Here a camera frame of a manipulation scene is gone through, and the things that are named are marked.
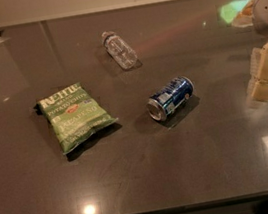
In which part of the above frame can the clear plastic water bottle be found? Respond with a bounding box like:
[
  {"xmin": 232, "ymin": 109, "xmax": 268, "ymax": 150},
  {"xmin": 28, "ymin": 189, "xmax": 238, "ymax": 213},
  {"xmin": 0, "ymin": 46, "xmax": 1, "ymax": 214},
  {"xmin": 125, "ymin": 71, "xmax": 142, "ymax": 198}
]
[{"xmin": 101, "ymin": 31, "xmax": 138, "ymax": 71}]

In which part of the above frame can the blue soda can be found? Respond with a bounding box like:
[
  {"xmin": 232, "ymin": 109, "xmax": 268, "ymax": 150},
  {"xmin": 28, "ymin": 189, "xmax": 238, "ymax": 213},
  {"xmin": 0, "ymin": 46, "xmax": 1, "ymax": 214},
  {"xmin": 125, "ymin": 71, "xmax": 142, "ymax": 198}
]
[{"xmin": 146, "ymin": 76, "xmax": 194, "ymax": 122}]

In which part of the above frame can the green kettle chips bag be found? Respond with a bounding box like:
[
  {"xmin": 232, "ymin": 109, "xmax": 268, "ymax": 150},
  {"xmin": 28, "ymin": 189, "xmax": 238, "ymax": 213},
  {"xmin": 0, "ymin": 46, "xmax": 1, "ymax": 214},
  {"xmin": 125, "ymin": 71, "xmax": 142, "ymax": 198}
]
[{"xmin": 37, "ymin": 82, "xmax": 117, "ymax": 154}]

